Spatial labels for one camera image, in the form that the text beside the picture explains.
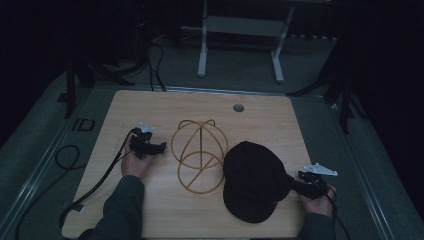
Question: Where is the gold wire cap stand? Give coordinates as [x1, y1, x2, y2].
[170, 118, 230, 195]

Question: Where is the black floor cable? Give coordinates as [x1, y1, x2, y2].
[146, 41, 168, 93]

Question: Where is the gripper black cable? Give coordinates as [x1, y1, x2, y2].
[324, 184, 352, 240]
[59, 128, 138, 231]

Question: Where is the black tripod stand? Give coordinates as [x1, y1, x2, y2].
[56, 49, 154, 120]
[286, 49, 369, 135]

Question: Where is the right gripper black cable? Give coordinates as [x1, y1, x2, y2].
[324, 184, 352, 240]

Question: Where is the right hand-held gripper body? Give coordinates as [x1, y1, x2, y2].
[293, 162, 339, 201]

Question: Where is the black cap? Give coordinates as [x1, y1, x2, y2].
[222, 140, 292, 224]

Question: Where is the person's left hand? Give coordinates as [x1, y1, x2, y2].
[120, 150, 155, 180]

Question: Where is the person's right hand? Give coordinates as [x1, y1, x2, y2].
[298, 185, 337, 218]

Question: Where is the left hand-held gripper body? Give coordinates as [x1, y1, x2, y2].
[128, 121, 162, 160]

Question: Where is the white metal desk frame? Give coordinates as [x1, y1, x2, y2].
[196, 0, 296, 84]

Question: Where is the black cable loop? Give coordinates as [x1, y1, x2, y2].
[13, 144, 88, 240]

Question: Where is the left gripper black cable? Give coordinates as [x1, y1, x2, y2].
[59, 128, 138, 231]

